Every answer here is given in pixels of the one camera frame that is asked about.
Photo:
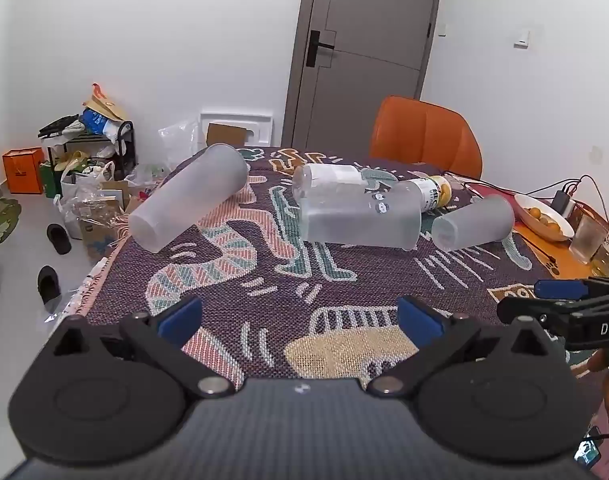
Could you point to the black shelf rack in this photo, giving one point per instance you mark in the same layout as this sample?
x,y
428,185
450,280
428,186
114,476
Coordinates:
x,y
127,147

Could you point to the clear bottle with white label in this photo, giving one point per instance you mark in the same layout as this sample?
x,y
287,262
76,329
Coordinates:
x,y
329,180

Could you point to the white bowl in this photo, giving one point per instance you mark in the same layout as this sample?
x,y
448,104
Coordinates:
x,y
559,232

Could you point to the yellow capped bottle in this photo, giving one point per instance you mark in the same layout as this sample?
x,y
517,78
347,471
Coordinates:
x,y
437,192

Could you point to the frosted cup with stickers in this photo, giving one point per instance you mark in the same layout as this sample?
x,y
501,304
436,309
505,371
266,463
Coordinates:
x,y
359,217

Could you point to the black slipper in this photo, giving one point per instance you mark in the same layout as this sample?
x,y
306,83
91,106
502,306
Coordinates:
x,y
48,284
59,239

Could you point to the white wall socket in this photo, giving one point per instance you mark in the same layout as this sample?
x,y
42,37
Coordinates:
x,y
594,153

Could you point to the tan paper bag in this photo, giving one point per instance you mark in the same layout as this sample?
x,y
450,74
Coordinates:
x,y
104,105

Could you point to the white foam tray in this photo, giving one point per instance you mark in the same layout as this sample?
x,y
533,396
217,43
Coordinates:
x,y
262,125

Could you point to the small device with screen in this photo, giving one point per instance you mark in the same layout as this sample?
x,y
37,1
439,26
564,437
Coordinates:
x,y
586,452

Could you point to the white light switch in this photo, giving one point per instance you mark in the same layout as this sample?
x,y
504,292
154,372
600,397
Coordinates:
x,y
522,36

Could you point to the brown cardboard piece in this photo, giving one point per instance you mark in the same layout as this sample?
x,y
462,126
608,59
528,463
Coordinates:
x,y
225,136

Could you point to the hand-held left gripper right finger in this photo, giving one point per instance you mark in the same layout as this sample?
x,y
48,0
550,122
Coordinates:
x,y
418,321

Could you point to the orange fruit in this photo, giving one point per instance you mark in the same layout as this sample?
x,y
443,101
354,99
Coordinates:
x,y
550,222
535,213

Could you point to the clear plastic bag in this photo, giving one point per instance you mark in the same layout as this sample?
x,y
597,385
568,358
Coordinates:
x,y
179,140

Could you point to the grey door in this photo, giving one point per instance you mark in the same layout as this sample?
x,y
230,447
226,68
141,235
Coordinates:
x,y
364,50

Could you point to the orange box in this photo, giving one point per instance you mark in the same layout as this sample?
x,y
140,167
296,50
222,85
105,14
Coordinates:
x,y
23,171

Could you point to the blue bag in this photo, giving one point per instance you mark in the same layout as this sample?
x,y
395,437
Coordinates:
x,y
93,120

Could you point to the orange chair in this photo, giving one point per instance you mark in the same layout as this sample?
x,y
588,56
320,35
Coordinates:
x,y
424,135

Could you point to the clear drinking glass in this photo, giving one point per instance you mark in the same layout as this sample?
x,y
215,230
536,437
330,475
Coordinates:
x,y
586,240

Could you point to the printed woven blanket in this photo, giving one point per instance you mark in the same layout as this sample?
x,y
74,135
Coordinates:
x,y
264,270

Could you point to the black power adapter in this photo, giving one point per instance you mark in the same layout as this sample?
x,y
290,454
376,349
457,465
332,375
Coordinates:
x,y
564,201

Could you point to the tall frosted plastic cup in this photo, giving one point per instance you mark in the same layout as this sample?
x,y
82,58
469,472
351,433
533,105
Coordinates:
x,y
189,195

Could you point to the person's right hand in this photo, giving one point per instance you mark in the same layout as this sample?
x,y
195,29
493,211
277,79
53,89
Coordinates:
x,y
608,380

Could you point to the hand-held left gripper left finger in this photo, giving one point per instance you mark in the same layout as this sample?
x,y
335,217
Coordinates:
x,y
177,319

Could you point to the green bag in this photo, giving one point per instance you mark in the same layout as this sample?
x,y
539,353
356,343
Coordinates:
x,y
49,180

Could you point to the white tote bag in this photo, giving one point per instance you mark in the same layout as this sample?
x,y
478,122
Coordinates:
x,y
87,180

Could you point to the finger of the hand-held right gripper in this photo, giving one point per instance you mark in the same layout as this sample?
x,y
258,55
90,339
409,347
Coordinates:
x,y
529,309
559,288

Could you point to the small frosted plastic cup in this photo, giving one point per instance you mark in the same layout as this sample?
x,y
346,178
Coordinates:
x,y
472,222

